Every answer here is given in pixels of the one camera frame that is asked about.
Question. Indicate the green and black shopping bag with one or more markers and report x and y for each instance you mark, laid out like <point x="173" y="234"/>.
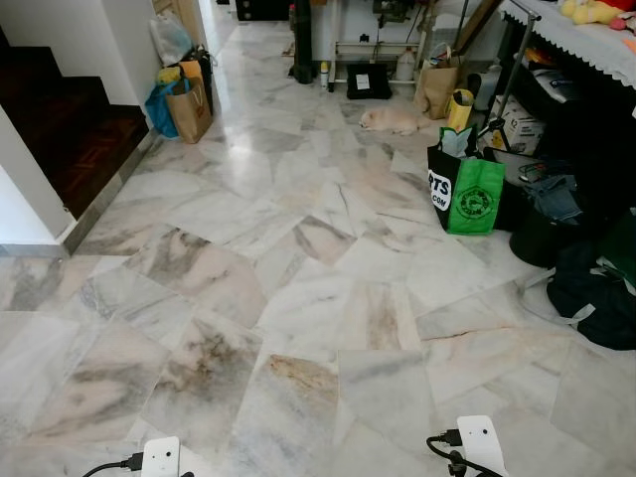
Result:
<point x="473" y="199"/>

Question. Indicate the cream fluffy dog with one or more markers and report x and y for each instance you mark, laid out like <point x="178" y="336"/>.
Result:
<point x="396" y="121"/>

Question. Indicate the black upright appliance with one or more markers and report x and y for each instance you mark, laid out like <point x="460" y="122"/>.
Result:
<point x="302" y="40"/>

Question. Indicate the dark green bag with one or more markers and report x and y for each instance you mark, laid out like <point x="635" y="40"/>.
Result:
<point x="622" y="248"/>

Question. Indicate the black bucket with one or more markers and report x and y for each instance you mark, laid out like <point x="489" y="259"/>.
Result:
<point x="542" y="243"/>

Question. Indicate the yellow plush toy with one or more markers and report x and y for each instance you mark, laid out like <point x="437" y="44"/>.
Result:
<point x="588" y="11"/>

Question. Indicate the small spray bottle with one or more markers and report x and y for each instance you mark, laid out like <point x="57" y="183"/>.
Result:
<point x="325" y="77"/>

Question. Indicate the white plastic bag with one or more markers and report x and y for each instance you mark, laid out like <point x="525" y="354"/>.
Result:
<point x="170" y="38"/>

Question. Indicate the black flat bag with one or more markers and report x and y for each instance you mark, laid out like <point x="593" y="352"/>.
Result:
<point x="369" y="82"/>

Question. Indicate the blue shopping bag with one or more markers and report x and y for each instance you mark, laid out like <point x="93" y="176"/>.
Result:
<point x="159" y="111"/>

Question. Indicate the white metal rack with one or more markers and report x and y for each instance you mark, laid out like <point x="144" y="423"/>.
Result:
<point x="343" y="45"/>

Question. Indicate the white plastic jug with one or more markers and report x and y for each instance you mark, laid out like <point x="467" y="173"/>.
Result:
<point x="405" y="67"/>

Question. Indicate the white cardboard box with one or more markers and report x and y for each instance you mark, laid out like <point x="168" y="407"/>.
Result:
<point x="521" y="129"/>

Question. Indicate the tall brown paper bag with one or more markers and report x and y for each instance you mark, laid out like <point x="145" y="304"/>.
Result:
<point x="435" y="91"/>

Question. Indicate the blue jeans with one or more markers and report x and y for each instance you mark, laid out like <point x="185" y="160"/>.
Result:
<point x="555" y="197"/>

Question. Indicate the dark wooden staircase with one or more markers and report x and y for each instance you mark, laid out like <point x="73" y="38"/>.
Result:
<point x="60" y="134"/>

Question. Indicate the table with white lace cloth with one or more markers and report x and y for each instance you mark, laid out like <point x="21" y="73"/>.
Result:
<point x="581" y="45"/>

